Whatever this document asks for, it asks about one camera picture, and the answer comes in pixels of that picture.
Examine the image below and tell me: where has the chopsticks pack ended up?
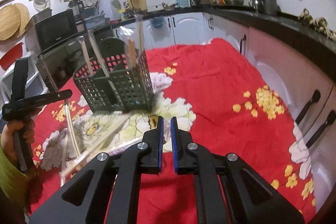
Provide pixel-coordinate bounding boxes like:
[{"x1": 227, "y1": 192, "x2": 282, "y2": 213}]
[
  {"x1": 77, "y1": 36, "x2": 94, "y2": 76},
  {"x1": 60, "y1": 111, "x2": 159, "y2": 181},
  {"x1": 126, "y1": 14, "x2": 145, "y2": 69}
]

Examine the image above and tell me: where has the person's left hand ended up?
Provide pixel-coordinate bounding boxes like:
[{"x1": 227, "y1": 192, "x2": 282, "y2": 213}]
[{"x1": 1, "y1": 118, "x2": 35, "y2": 166}]

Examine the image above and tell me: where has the plastic drawer unit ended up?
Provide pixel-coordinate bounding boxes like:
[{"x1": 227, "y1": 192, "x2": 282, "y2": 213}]
[{"x1": 1, "y1": 52, "x2": 49, "y2": 103}]

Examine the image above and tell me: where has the red plastic basin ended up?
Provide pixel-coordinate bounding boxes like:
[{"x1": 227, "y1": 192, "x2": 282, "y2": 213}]
[{"x1": 0, "y1": 42, "x2": 23, "y2": 71}]

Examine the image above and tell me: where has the red floral tablecloth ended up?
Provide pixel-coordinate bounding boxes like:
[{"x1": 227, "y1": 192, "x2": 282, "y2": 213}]
[{"x1": 28, "y1": 39, "x2": 315, "y2": 223}]

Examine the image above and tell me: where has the black microwave oven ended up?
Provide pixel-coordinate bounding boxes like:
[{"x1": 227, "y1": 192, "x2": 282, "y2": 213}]
[{"x1": 35, "y1": 10, "x2": 78, "y2": 52}]

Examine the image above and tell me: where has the round bamboo tray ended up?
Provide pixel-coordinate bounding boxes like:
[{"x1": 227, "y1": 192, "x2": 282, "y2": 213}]
[{"x1": 1, "y1": 3, "x2": 30, "y2": 41}]

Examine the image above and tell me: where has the dark green utensil basket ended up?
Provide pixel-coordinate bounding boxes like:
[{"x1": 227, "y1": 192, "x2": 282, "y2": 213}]
[{"x1": 73, "y1": 37, "x2": 154, "y2": 112}]

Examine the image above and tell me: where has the grey metal canister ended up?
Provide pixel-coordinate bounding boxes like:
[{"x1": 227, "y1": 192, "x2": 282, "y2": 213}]
[{"x1": 260, "y1": 0, "x2": 278, "y2": 16}]

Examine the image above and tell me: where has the steel kettle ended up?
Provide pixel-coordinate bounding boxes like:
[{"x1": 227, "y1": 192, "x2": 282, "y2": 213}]
[{"x1": 248, "y1": 0, "x2": 260, "y2": 12}]

